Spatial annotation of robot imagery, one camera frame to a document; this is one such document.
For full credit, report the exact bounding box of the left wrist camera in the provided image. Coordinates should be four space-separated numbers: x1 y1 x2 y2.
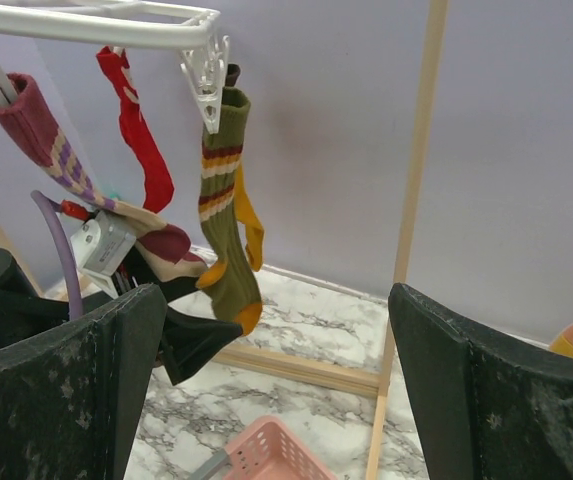
70 210 136 298

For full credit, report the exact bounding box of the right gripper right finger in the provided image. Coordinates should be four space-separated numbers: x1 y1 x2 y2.
388 283 573 479

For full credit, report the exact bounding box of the red patterned sock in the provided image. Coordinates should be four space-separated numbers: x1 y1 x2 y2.
96 46 175 213

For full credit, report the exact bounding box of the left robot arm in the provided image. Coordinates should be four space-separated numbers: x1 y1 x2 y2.
0 248 243 385

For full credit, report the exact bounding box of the maroon beige purple-striped sock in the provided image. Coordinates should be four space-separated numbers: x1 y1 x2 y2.
0 73 208 282

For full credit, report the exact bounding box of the wooden clothes rack frame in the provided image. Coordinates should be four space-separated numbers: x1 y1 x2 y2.
0 0 451 480

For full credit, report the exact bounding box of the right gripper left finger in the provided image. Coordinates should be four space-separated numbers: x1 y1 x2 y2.
0 285 167 479

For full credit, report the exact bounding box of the white plastic clip hanger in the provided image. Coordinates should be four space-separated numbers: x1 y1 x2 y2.
0 1 230 134

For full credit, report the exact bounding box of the pink plastic basket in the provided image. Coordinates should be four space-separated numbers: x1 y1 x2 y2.
190 414 340 480

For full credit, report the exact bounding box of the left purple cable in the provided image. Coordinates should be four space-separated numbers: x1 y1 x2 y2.
29 189 85 319

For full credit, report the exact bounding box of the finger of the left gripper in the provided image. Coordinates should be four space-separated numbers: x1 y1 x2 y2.
130 244 245 386

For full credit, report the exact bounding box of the olive striped sock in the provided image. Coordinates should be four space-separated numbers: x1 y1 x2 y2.
197 87 263 335

